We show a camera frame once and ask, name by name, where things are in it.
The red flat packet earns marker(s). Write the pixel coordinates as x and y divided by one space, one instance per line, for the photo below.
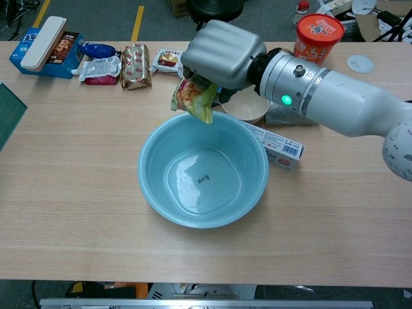
99 80

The green cutting mat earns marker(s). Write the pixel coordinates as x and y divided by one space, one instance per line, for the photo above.
8 112

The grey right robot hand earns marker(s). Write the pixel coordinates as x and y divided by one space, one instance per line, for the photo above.
222 54

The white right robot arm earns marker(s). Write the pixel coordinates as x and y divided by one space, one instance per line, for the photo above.
338 99

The orange instant noodle cup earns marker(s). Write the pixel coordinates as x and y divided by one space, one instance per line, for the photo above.
318 32

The beige round bowl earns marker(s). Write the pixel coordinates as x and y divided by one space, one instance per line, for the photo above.
248 107

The black round stool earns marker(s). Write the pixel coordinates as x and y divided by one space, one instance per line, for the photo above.
212 9

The yellow-green snack packet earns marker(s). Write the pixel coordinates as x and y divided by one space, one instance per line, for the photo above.
193 99

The red-capped white bottle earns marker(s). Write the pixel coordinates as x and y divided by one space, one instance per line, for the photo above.
302 11

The white biscuit packet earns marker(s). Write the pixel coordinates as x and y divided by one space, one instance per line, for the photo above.
167 61

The blue snack pouch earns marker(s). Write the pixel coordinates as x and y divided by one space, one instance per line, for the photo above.
96 50

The white toothpaste box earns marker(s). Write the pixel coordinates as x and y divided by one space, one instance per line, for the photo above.
283 151

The cream oblong cutlery case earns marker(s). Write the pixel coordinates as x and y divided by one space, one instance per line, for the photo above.
42 45

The flat brown cardboard piece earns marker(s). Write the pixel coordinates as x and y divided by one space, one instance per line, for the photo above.
367 27

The grey garbage bag roll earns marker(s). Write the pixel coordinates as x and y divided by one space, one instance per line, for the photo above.
280 117

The aluminium frame rail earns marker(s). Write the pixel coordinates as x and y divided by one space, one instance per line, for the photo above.
206 304

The brown cardboard box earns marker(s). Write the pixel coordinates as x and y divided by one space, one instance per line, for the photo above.
178 8

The gold wafer packet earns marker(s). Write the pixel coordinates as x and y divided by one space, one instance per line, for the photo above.
135 66

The blue chocolate snack box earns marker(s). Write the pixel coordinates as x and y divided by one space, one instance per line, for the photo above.
64 62

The light blue plastic basin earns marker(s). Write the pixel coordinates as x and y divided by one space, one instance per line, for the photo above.
199 145

